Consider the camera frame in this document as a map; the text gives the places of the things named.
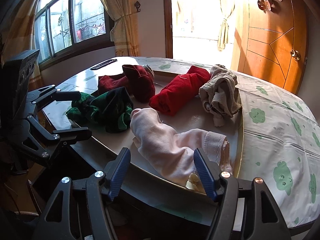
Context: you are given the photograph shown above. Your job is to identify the brass door knob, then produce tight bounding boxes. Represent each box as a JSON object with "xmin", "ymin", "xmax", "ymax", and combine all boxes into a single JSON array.
[{"xmin": 290, "ymin": 49, "xmax": 301, "ymax": 61}]

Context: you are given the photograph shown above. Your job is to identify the wall curtain hook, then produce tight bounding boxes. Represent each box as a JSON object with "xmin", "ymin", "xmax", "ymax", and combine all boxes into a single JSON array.
[{"xmin": 134, "ymin": 1, "xmax": 141, "ymax": 13}]

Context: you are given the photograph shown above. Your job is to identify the dark red underwear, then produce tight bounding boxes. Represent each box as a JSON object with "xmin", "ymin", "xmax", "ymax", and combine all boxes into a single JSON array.
[{"xmin": 98, "ymin": 64, "xmax": 156, "ymax": 103}]

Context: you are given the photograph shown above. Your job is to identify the orange wooden door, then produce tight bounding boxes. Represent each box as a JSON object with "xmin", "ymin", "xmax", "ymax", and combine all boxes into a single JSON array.
[{"xmin": 231, "ymin": 0, "xmax": 308, "ymax": 94}]

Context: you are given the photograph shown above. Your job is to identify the beige dotted underwear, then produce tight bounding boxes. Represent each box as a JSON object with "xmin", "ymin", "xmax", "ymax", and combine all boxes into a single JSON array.
[{"xmin": 199, "ymin": 64, "xmax": 241, "ymax": 127}]

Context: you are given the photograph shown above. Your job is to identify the black remote control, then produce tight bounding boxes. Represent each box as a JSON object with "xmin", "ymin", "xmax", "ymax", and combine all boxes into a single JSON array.
[{"xmin": 90, "ymin": 59, "xmax": 117, "ymax": 70}]

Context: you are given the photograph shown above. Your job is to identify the green and black underwear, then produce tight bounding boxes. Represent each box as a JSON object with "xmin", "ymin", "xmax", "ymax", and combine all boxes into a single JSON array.
[{"xmin": 66, "ymin": 87, "xmax": 133, "ymax": 133}]

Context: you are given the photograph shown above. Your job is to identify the green-patterned white tablecloth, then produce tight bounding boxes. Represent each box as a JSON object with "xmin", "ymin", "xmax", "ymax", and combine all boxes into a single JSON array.
[{"xmin": 61, "ymin": 57, "xmax": 319, "ymax": 228}]

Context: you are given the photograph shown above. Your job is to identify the black camera box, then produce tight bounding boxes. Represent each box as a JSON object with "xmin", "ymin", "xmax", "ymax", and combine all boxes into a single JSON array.
[{"xmin": 1, "ymin": 49, "xmax": 40, "ymax": 118}]

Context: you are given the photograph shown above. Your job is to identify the shallow cardboard tray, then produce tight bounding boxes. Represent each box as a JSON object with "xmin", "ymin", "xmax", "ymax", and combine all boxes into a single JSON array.
[{"xmin": 41, "ymin": 69, "xmax": 245, "ymax": 198}]

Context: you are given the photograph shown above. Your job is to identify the window with dark frame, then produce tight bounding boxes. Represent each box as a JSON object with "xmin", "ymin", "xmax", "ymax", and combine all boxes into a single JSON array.
[{"xmin": 34, "ymin": 0, "xmax": 114, "ymax": 69}]

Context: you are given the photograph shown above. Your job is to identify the beige striped curtain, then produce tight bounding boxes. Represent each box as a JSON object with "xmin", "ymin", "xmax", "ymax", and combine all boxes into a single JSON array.
[{"xmin": 101, "ymin": 0, "xmax": 139, "ymax": 56}]

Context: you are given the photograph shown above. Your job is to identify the pale pink underwear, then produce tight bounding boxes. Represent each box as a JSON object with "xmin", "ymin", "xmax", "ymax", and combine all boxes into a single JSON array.
[{"xmin": 130, "ymin": 108, "xmax": 232, "ymax": 192}]

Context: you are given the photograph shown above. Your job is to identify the red garment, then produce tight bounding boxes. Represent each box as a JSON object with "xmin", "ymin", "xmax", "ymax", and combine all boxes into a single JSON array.
[{"xmin": 149, "ymin": 66, "xmax": 210, "ymax": 116}]

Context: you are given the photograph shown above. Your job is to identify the balcony curtain tied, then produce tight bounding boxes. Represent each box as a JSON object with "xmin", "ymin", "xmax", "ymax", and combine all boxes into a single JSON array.
[{"xmin": 217, "ymin": 0, "xmax": 235, "ymax": 51}]

